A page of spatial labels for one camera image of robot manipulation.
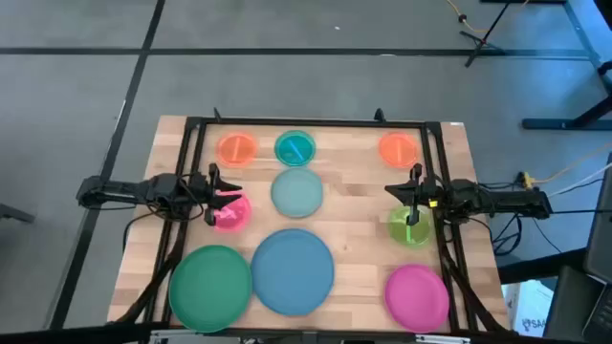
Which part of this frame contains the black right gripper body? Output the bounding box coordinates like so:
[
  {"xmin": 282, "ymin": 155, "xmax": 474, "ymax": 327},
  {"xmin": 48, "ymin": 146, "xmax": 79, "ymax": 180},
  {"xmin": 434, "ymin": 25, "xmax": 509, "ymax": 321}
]
[{"xmin": 405, "ymin": 163, "xmax": 440, "ymax": 226}]

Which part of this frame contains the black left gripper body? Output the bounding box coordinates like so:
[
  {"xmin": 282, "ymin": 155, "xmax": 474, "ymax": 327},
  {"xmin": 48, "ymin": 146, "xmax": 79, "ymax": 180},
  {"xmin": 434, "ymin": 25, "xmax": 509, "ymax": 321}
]
[{"xmin": 190, "ymin": 162, "xmax": 223, "ymax": 226}]

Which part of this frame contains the small pink translucent plate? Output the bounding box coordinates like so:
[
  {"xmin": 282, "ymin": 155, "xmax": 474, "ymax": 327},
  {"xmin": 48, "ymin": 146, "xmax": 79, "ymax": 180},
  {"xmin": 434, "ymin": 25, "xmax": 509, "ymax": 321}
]
[{"xmin": 212, "ymin": 189, "xmax": 253, "ymax": 234}]

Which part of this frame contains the small green translucent plate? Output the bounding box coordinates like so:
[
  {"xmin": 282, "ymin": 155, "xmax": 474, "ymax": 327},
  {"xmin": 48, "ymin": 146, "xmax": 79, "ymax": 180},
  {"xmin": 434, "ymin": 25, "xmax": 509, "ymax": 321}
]
[{"xmin": 386, "ymin": 204, "xmax": 434, "ymax": 248}]

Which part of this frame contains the small orange translucent plate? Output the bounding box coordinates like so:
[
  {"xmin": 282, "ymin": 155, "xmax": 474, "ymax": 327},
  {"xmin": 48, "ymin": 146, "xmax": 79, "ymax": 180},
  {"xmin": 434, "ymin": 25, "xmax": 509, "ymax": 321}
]
[
  {"xmin": 378, "ymin": 132, "xmax": 421, "ymax": 169},
  {"xmin": 214, "ymin": 132, "xmax": 260, "ymax": 168}
]

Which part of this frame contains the medium grey-blue plastic plate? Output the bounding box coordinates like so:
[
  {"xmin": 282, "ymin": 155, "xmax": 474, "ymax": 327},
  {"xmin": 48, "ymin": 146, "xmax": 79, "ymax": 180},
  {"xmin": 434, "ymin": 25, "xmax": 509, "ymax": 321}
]
[{"xmin": 270, "ymin": 166, "xmax": 325, "ymax": 220}]

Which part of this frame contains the small teal translucent plate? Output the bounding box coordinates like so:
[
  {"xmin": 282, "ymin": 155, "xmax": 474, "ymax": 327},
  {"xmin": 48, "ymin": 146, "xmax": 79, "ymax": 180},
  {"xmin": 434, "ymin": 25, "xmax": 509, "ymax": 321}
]
[{"xmin": 273, "ymin": 129, "xmax": 317, "ymax": 168}]

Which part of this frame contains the large green plastic plate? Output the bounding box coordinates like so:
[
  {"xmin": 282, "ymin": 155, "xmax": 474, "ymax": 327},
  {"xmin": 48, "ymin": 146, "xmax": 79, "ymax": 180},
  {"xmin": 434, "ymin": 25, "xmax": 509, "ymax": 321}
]
[{"xmin": 167, "ymin": 244, "xmax": 253, "ymax": 333}]

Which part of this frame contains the large blue plastic plate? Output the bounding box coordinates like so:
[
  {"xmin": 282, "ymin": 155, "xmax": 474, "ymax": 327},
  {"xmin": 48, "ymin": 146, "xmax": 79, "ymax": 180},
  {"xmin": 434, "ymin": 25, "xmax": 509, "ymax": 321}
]
[{"xmin": 250, "ymin": 227, "xmax": 336, "ymax": 317}]

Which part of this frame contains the medium magenta plastic plate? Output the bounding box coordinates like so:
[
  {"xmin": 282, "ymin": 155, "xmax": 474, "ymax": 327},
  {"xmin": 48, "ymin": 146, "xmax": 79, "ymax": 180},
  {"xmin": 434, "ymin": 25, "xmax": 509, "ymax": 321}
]
[{"xmin": 383, "ymin": 264, "xmax": 450, "ymax": 334}]

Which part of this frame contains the black table foot bar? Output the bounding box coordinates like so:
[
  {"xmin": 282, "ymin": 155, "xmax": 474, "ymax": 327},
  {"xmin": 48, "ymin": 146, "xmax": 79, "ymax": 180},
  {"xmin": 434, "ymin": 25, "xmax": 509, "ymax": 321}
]
[{"xmin": 496, "ymin": 247, "xmax": 589, "ymax": 284}]

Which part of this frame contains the white printed box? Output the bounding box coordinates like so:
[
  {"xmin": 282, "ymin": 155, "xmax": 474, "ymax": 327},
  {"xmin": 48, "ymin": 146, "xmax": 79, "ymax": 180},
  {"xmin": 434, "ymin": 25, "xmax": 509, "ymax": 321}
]
[{"xmin": 501, "ymin": 279, "xmax": 556, "ymax": 338}]

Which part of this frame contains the black tripod stand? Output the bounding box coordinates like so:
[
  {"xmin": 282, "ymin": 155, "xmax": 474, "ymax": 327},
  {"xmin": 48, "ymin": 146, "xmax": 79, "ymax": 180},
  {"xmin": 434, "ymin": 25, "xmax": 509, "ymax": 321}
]
[{"xmin": 458, "ymin": 0, "xmax": 513, "ymax": 68}]

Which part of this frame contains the dark grey monitor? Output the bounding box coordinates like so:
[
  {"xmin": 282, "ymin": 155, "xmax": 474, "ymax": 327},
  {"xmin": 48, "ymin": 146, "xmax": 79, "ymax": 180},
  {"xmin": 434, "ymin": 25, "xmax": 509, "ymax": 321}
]
[{"xmin": 583, "ymin": 152, "xmax": 612, "ymax": 283}]

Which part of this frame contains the black computer case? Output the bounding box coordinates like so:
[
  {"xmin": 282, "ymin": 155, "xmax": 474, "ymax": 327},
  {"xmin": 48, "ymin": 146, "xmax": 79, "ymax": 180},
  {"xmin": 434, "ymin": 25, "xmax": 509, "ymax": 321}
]
[{"xmin": 542, "ymin": 265, "xmax": 612, "ymax": 344}]

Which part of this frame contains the black furniture foot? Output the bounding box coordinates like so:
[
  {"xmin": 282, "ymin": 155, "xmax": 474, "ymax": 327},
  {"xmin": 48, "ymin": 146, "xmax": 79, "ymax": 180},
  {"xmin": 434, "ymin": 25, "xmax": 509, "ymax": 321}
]
[{"xmin": 0, "ymin": 203, "xmax": 35, "ymax": 225}]

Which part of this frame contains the black support beam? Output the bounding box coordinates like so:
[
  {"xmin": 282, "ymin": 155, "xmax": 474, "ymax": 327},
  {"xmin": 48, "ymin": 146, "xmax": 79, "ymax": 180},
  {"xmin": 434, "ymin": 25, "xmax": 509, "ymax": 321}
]
[{"xmin": 0, "ymin": 322, "xmax": 612, "ymax": 344}]

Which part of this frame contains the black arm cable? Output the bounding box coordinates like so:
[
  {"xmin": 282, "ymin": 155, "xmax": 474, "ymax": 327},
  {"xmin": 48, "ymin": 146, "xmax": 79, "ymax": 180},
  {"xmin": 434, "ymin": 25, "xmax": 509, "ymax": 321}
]
[{"xmin": 121, "ymin": 209, "xmax": 166, "ymax": 254}]

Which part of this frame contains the black cable bundle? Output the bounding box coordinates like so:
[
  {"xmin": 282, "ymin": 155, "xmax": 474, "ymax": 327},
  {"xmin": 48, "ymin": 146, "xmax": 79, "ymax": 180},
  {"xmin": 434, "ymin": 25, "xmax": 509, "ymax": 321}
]
[{"xmin": 490, "ymin": 209, "xmax": 563, "ymax": 257}]

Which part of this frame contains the black metal table frame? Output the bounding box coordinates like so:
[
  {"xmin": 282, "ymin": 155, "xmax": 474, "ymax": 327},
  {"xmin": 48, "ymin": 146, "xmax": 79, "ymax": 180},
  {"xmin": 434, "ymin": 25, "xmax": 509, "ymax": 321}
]
[{"xmin": 107, "ymin": 107, "xmax": 520, "ymax": 335}]

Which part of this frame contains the silver metal bracket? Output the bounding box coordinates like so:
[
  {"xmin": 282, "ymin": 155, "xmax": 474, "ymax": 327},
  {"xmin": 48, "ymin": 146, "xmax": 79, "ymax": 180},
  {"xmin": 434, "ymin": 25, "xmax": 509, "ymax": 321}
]
[
  {"xmin": 414, "ymin": 333, "xmax": 472, "ymax": 344},
  {"xmin": 150, "ymin": 329, "xmax": 211, "ymax": 344}
]

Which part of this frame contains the dark desk frame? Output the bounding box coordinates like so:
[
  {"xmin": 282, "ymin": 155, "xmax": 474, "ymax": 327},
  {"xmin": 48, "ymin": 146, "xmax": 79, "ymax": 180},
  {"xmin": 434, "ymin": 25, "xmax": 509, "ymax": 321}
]
[{"xmin": 520, "ymin": 0, "xmax": 612, "ymax": 131}]

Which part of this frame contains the orange extension cable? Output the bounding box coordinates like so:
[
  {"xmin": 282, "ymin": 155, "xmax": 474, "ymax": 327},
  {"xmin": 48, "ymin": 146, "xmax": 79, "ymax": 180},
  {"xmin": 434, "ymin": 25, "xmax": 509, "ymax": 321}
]
[{"xmin": 533, "ymin": 142, "xmax": 612, "ymax": 185}]

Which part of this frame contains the white cable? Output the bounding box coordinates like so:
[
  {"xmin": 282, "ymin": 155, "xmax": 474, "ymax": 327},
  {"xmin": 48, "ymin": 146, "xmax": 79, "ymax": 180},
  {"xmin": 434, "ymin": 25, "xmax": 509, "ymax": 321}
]
[{"xmin": 547, "ymin": 161, "xmax": 612, "ymax": 198}]

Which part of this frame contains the thin yellow floor cable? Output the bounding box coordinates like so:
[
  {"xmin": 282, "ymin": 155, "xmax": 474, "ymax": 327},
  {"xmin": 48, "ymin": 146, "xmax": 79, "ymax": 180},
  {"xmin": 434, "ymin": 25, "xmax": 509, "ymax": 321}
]
[{"xmin": 447, "ymin": 0, "xmax": 530, "ymax": 34}]

